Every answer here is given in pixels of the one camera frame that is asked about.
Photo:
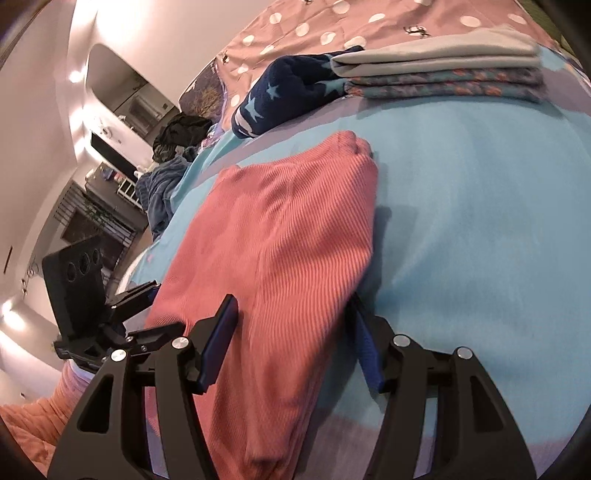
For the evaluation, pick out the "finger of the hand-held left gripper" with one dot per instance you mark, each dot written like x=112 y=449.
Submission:
x=136 y=295
x=154 y=334

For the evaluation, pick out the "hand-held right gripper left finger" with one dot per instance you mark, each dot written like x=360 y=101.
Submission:
x=216 y=346

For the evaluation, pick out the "person's left forearm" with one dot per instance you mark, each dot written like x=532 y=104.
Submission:
x=39 y=415

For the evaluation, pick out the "pink polka dot blanket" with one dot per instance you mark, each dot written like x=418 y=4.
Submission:
x=369 y=23

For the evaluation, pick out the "navy star print blanket roll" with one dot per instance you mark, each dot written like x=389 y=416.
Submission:
x=286 y=87

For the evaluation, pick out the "coral ribbed garment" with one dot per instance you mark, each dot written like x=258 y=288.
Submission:
x=277 y=258

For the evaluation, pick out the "black clothes pile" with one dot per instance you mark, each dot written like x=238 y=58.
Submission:
x=182 y=134

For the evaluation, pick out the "patterned folded garment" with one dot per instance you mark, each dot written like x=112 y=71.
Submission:
x=443 y=91
x=443 y=76

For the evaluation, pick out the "purple tree-print pillow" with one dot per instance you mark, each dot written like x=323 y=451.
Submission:
x=203 y=94

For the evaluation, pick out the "white folded garment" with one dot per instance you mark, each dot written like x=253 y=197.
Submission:
x=438 y=55

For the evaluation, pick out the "blue fleece blanket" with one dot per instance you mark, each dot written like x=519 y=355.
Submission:
x=161 y=194

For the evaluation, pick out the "window blinds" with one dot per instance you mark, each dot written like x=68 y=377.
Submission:
x=92 y=221

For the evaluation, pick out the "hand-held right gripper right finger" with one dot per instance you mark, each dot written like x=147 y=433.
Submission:
x=370 y=355

